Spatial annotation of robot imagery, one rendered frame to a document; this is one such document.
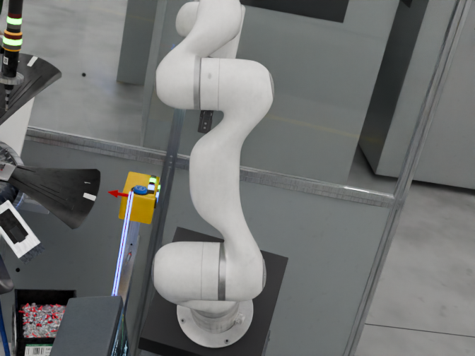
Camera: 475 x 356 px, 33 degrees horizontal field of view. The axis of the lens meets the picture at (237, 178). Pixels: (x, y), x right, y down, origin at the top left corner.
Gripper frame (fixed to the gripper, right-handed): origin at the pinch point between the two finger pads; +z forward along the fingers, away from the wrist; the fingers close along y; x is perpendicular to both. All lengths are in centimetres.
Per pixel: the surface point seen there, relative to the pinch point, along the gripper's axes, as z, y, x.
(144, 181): 35.8, 31.7, 13.9
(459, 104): 77, 318, -176
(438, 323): 143, 148, -143
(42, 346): 58, -27, 30
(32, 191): 25.7, -5.8, 40.6
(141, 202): 37.7, 21.5, 13.3
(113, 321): 18, -66, 12
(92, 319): 19, -65, 16
